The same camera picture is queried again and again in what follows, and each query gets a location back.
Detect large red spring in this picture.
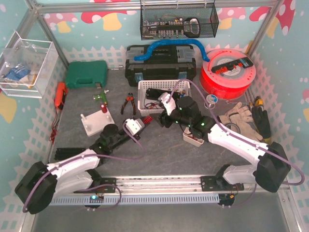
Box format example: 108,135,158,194
100,103,108,114
142,116,153,124

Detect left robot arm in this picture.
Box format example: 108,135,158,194
14,117,146,215

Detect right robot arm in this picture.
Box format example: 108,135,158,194
158,92,291,193

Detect white perforated basket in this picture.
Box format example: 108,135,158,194
137,80,178,116

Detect orange black pliers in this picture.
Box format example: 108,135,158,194
120,93,137,115

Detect small white tray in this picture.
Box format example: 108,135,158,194
183,127,204,147

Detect white peg fixture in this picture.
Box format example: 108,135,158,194
80,110,114,137

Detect black toolbox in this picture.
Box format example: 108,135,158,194
125,45,197,87

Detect green small motor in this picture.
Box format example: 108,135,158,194
93,90,109,105

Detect tape roll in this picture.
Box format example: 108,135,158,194
225,122,240,133

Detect red filament spool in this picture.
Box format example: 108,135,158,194
199,48,256,100

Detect green plastic case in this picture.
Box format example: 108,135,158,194
65,60,108,88

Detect white work gloves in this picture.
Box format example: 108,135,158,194
218,102,263,142

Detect red multimeter leads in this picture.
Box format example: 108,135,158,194
49,108,60,144

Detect orange multimeter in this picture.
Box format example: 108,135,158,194
54,82,68,111

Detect black red connector strip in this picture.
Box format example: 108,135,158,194
211,57,253,74

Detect yellow black screwdriver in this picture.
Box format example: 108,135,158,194
249,96,263,108

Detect black glove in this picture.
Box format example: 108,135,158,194
252,106,271,140

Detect clear acrylic box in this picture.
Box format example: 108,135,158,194
0,32,58,99

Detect blue white gloves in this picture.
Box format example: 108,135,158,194
4,64,31,85

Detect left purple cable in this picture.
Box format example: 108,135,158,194
22,120,146,213

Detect purple cable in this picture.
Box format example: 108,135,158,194
169,78,305,209
22,120,146,213

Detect solder wire spool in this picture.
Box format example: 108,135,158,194
204,94,218,109

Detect blue corrugated hose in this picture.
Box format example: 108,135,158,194
134,39,211,62

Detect aluminium rail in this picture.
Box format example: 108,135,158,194
72,172,290,194

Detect black wire mesh basket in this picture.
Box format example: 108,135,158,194
140,0,219,40

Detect grey slotted cable duct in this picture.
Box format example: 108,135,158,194
50,193,220,206

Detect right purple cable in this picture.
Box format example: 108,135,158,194
169,78,305,209

